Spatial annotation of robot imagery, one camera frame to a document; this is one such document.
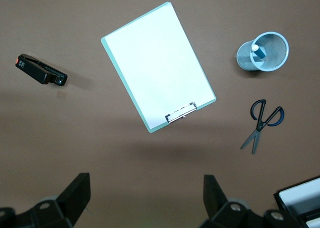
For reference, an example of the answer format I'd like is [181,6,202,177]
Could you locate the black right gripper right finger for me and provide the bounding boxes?
[199,174,301,228]

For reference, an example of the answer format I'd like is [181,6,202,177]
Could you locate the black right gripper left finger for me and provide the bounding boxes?
[0,172,91,228]

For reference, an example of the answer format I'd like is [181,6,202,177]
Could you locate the blue marker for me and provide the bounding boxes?
[250,44,267,59]

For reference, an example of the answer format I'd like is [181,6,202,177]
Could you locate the white paper in tray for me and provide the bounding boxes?
[278,177,320,214]

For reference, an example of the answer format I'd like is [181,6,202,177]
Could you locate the black blue scissors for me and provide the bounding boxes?
[239,99,285,155]

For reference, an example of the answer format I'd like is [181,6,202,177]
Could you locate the black stapler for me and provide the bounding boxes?
[15,53,69,88]

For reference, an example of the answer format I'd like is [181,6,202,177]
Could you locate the light blue mesh cup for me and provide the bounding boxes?
[236,31,290,72]

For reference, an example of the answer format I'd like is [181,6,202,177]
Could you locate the white paper sheet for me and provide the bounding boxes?
[103,3,217,128]

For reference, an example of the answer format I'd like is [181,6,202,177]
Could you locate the teal clipboard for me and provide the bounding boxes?
[100,1,218,134]

